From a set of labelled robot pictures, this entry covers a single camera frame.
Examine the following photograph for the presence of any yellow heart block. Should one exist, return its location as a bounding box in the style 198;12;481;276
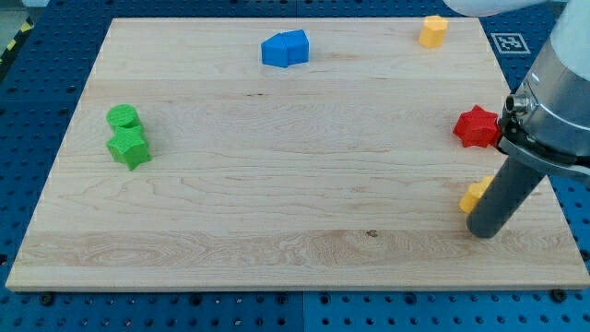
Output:
459;175;494;214

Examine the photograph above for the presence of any black white fiducial marker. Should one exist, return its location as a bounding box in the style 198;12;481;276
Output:
491;32;530;54

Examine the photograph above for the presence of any wooden board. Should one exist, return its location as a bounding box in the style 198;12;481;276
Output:
6;18;589;292

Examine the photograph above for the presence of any red star block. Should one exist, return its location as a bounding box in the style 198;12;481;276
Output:
453;104;502;148

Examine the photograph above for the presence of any yellow hexagon block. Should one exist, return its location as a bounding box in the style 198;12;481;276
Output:
419;15;449;48

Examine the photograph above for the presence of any black yellow hazard tape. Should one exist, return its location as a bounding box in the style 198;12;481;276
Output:
1;17;34;65

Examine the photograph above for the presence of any green star block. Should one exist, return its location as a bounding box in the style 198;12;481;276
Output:
106;126;151;171

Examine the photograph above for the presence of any blue cube block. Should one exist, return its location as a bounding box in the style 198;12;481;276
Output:
282;30;310;65

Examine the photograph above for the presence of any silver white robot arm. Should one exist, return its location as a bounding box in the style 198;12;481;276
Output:
466;0;589;238

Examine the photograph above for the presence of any blue pentagon block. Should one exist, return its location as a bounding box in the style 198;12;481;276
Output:
261;33;289;68

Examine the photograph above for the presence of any green cylinder block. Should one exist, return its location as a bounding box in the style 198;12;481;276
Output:
106;104;142;131

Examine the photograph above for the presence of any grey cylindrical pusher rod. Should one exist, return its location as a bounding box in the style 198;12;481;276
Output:
466;157;545;239

